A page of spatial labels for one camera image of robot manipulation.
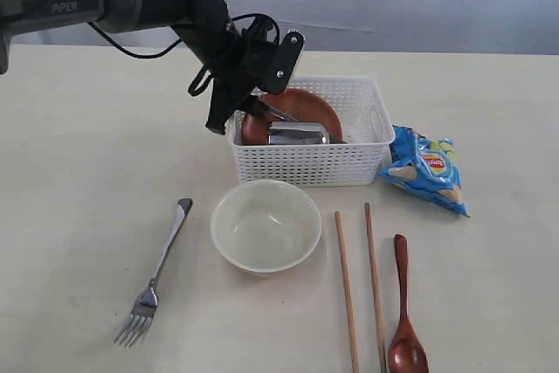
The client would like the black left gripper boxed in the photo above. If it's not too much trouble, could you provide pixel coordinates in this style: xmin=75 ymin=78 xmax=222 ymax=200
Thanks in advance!
xmin=200 ymin=31 xmax=280 ymax=135

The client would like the speckled beige ceramic bowl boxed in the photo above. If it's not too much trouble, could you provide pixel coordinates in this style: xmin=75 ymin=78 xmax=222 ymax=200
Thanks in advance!
xmin=210 ymin=179 xmax=322 ymax=277

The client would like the wooden chopstick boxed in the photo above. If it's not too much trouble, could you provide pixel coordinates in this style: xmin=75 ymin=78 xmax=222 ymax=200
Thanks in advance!
xmin=363 ymin=203 xmax=388 ymax=373
xmin=335 ymin=211 xmax=360 ymax=373

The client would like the blue potato chips bag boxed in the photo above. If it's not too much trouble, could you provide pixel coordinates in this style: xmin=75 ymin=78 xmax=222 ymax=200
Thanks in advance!
xmin=380 ymin=126 xmax=468 ymax=217

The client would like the stainless steel fork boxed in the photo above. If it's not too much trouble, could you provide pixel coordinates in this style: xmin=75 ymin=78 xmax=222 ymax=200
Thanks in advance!
xmin=114 ymin=197 xmax=193 ymax=348

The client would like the brown wooden handled spoon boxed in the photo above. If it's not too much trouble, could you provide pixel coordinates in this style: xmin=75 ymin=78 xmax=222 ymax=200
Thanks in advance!
xmin=388 ymin=234 xmax=429 ymax=372

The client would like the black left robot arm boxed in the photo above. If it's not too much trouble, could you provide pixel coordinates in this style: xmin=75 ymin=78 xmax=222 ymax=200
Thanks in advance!
xmin=1 ymin=0 xmax=287 ymax=134

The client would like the stainless steel cup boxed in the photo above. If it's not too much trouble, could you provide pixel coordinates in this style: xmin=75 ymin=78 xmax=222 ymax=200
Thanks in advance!
xmin=267 ymin=121 xmax=330 ymax=146

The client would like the terracotta brown plate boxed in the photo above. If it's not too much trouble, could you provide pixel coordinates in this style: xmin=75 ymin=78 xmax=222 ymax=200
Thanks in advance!
xmin=240 ymin=88 xmax=343 ymax=146

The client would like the white perforated plastic basket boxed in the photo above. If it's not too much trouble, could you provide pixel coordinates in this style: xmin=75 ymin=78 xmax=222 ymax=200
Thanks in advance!
xmin=226 ymin=76 xmax=395 ymax=187

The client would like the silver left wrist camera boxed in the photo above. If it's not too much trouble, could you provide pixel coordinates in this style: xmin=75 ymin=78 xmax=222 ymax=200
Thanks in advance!
xmin=253 ymin=30 xmax=305 ymax=94

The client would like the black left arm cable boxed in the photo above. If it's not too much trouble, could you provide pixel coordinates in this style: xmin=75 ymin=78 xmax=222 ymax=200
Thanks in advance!
xmin=0 ymin=0 xmax=283 ymax=98

